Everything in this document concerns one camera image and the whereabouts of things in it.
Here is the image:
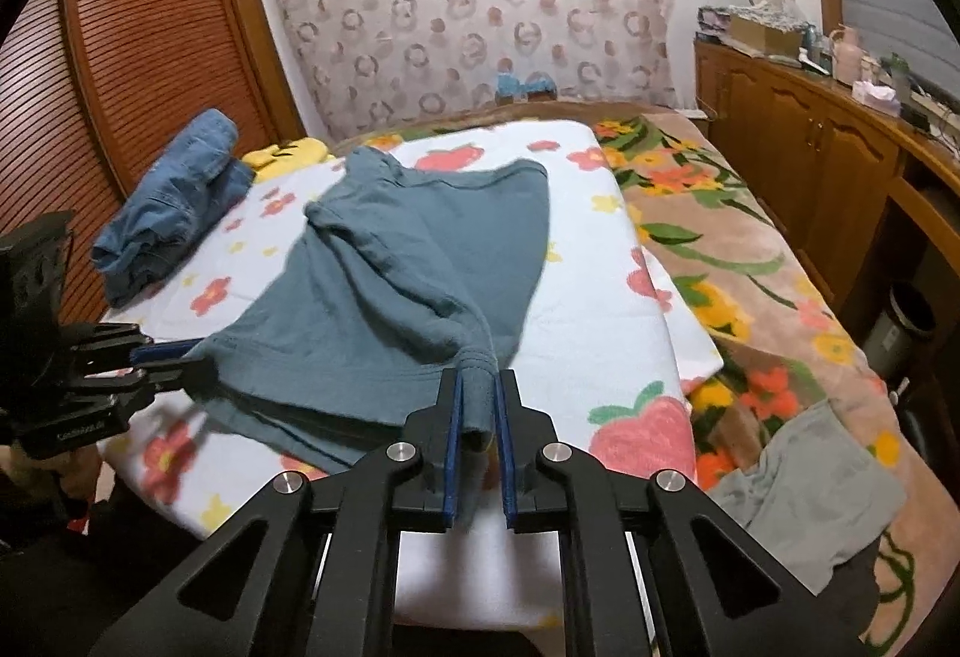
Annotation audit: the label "blue denim jeans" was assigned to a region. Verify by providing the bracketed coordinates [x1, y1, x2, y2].
[91, 108, 256, 309]

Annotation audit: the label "teal pants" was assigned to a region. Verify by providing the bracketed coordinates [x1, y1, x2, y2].
[202, 145, 552, 478]

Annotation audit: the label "cardboard box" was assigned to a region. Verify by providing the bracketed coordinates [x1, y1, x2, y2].
[727, 12, 803, 58]

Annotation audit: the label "wooden louvered wardrobe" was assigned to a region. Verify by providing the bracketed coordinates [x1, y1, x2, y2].
[0, 0, 305, 328]

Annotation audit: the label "box with blue bag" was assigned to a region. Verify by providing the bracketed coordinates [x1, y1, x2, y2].
[495, 70, 557, 103]

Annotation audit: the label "wooden sideboard cabinet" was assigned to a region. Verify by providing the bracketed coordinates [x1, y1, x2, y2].
[694, 38, 960, 403]

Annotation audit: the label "pink tissue box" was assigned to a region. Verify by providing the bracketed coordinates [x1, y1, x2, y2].
[851, 79, 901, 118]

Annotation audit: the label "circle patterned curtain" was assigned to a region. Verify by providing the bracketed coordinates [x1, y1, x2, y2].
[259, 0, 680, 140]

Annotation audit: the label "yellow plush toy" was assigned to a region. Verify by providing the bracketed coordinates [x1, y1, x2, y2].
[240, 137, 337, 184]

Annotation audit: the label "grey garment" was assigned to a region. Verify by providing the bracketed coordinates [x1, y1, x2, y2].
[709, 398, 908, 590]

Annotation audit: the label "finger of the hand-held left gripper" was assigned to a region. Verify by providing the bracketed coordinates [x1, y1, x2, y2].
[71, 323, 202, 367]
[67, 355, 220, 404]

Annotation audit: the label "dark trash bin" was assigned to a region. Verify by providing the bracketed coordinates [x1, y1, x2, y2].
[862, 282, 938, 380]

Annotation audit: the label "brown floral blanket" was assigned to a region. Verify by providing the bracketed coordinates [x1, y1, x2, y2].
[330, 102, 908, 657]

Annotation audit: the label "stack of patterned boxes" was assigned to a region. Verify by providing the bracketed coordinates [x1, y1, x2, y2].
[697, 4, 740, 39]

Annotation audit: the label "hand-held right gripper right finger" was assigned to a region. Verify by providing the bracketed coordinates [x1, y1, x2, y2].
[491, 368, 878, 657]

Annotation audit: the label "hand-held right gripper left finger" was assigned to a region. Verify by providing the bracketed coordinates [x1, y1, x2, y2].
[105, 368, 467, 657]

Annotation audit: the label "pink kettle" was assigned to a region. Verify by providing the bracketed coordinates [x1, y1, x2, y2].
[829, 23, 863, 86]

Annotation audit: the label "white floral towel blanket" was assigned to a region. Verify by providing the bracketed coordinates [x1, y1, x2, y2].
[97, 121, 725, 632]

